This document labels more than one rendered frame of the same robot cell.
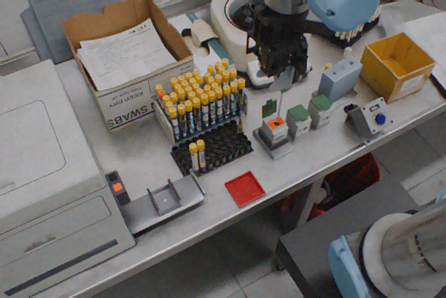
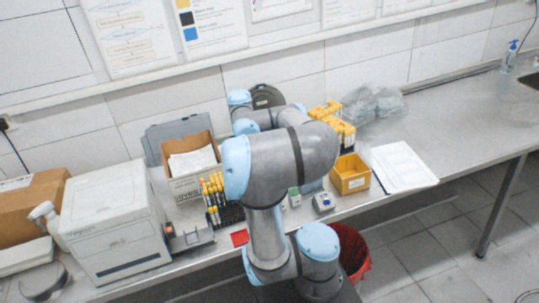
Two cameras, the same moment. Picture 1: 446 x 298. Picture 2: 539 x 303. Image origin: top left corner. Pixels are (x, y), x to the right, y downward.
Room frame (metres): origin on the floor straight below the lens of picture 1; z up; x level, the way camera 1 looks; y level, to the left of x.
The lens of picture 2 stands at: (-0.41, -0.42, 1.96)
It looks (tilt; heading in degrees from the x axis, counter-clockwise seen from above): 37 degrees down; 15
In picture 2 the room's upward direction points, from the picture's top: 8 degrees counter-clockwise
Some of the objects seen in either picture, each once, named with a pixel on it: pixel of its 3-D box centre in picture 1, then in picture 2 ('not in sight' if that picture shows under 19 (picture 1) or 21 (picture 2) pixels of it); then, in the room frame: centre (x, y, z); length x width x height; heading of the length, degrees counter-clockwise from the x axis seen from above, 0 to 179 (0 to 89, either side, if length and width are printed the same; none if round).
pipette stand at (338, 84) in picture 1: (338, 82); (309, 181); (0.71, -0.28, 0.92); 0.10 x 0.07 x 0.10; 126
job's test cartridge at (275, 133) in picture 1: (274, 130); not in sight; (0.56, -0.11, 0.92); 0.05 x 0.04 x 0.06; 32
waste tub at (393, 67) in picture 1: (394, 67); (349, 173); (0.76, -0.44, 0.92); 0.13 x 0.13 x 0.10; 27
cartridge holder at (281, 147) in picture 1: (272, 137); not in sight; (0.56, -0.11, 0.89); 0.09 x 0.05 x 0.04; 32
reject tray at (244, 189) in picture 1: (244, 189); (240, 237); (0.43, -0.04, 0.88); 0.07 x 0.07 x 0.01; 29
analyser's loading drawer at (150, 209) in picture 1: (154, 204); (186, 239); (0.37, 0.14, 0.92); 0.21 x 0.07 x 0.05; 119
